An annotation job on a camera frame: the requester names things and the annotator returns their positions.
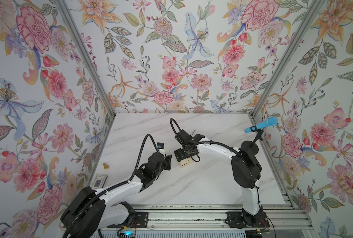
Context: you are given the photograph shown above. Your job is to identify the cream jewelry box lid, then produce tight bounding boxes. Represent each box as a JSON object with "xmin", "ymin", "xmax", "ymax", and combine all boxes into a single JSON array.
[{"xmin": 178, "ymin": 158, "xmax": 194, "ymax": 168}]

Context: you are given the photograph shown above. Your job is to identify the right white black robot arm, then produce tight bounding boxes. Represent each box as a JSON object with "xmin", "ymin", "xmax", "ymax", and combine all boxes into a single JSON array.
[{"xmin": 174, "ymin": 130, "xmax": 270, "ymax": 229}]

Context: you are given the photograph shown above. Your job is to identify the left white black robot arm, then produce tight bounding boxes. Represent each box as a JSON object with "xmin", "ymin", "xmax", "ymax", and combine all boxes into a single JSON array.
[{"xmin": 60, "ymin": 152, "xmax": 172, "ymax": 238}]

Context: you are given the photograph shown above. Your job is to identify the small gold knob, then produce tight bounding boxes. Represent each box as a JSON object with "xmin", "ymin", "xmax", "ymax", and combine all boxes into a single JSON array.
[{"xmin": 103, "ymin": 163, "xmax": 110, "ymax": 170}]

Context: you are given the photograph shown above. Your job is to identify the small framed card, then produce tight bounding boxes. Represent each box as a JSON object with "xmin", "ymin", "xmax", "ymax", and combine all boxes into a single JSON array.
[{"xmin": 90, "ymin": 174, "xmax": 108, "ymax": 189}]

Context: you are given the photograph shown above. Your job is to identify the blue microphone on stand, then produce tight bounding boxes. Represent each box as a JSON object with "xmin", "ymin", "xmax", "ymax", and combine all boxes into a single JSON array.
[{"xmin": 242, "ymin": 117, "xmax": 278, "ymax": 155}]

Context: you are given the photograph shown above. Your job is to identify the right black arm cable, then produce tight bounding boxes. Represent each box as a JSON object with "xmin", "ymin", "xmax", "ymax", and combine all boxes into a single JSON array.
[{"xmin": 170, "ymin": 118, "xmax": 243, "ymax": 163}]

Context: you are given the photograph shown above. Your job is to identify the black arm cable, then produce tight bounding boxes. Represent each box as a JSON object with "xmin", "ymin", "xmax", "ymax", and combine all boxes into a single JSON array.
[
  {"xmin": 170, "ymin": 118, "xmax": 243, "ymax": 163},
  {"xmin": 61, "ymin": 133, "xmax": 160, "ymax": 238}
]

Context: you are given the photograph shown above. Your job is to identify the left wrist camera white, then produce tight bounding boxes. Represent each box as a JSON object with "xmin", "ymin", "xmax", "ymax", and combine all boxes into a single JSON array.
[{"xmin": 156, "ymin": 142, "xmax": 166, "ymax": 156}]

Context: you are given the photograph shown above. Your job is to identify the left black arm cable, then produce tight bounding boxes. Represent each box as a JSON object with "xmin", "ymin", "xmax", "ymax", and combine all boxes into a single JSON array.
[{"xmin": 61, "ymin": 133, "xmax": 160, "ymax": 238}]

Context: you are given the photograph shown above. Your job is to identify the aluminium mounting rail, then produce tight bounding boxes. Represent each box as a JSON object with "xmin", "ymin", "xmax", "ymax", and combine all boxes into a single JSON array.
[{"xmin": 132, "ymin": 204, "xmax": 312, "ymax": 230}]

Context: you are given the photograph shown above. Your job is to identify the right aluminium corner post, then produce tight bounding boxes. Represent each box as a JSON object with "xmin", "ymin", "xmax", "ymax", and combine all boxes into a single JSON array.
[{"xmin": 249, "ymin": 0, "xmax": 323, "ymax": 119}]

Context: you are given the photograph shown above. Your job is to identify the aluminium corner post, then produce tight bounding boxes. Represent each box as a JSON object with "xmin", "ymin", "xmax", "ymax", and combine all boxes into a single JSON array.
[
  {"xmin": 249, "ymin": 0, "xmax": 323, "ymax": 119},
  {"xmin": 54, "ymin": 0, "xmax": 116, "ymax": 119}
]

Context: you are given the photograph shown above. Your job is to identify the left aluminium corner post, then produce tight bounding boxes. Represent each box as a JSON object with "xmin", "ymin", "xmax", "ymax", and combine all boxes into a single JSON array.
[{"xmin": 54, "ymin": 0, "xmax": 116, "ymax": 119}]

